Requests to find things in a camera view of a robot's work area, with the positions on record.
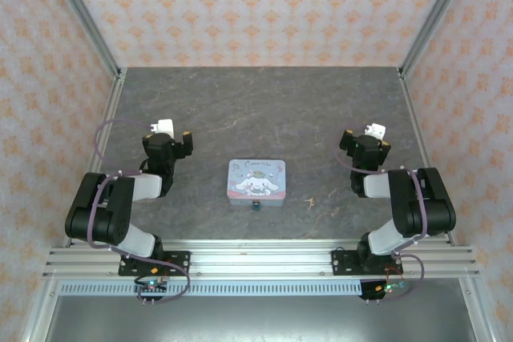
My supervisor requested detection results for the cartoon printed tin box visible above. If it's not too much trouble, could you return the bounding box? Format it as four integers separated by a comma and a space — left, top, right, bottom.
227, 159, 287, 207

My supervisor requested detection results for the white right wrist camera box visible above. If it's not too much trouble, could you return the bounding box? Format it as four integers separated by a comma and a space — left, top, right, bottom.
364, 123, 387, 141

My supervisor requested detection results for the grey slotted cable duct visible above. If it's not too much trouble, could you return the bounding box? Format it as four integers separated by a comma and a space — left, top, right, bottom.
59, 282, 368, 296

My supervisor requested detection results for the aluminium table side rail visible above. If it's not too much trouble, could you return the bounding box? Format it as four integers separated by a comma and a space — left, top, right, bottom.
398, 69, 456, 247
62, 69, 127, 249

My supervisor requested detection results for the long aluminium extrusion rail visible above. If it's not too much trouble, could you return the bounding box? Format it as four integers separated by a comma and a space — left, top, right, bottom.
42, 239, 481, 279

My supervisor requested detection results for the aluminium frame post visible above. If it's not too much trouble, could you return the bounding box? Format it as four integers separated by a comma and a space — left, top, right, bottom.
398, 0, 478, 78
42, 0, 123, 78

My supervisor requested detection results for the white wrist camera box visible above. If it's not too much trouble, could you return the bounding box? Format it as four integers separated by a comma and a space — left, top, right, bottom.
157, 119, 175, 139
364, 123, 387, 141

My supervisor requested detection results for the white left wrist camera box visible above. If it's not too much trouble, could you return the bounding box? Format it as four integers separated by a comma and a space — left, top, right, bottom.
157, 119, 175, 139

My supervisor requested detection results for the grey metal sheet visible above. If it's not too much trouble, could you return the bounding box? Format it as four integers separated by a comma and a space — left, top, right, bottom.
43, 296, 478, 342

